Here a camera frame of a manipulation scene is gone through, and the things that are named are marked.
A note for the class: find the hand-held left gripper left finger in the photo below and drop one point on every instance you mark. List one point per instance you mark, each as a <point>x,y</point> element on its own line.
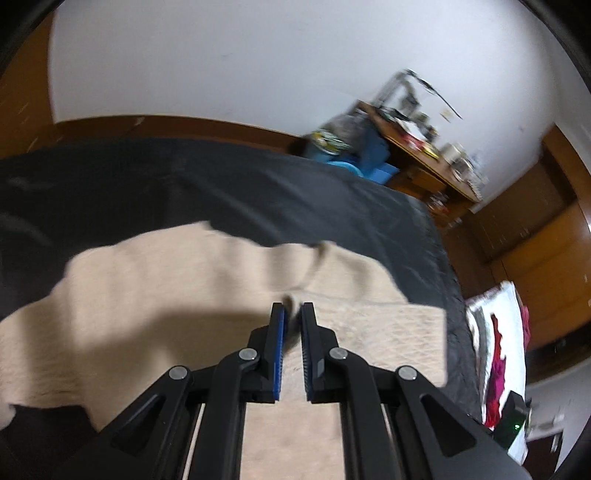
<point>277,350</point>

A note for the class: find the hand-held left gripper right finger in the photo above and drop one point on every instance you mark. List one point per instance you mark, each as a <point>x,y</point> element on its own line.
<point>307,350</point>

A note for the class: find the cream knitted sweater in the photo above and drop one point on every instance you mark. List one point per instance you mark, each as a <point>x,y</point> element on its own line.
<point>138,300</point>

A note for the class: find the red garment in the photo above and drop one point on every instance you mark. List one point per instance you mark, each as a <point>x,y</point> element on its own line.
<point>497,369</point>

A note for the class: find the wooden wardrobe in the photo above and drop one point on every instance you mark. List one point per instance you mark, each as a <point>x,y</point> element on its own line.
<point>545,258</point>

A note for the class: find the black bed cover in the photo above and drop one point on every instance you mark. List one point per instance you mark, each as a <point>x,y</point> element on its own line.
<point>231,194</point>

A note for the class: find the blue plastic chair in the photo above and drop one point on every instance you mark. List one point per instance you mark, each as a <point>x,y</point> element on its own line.
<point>376,152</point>

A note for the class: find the wooden desk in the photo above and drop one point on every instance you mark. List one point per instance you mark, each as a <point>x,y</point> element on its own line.
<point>425,170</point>

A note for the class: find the grey plastic bag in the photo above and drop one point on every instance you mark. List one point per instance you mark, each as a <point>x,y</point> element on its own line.
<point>344,124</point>

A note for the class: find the black desk lamp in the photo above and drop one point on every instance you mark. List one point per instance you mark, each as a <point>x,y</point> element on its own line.
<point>429,87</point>

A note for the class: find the brown wooden door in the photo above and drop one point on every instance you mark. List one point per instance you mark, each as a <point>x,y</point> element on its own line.
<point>23,101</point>

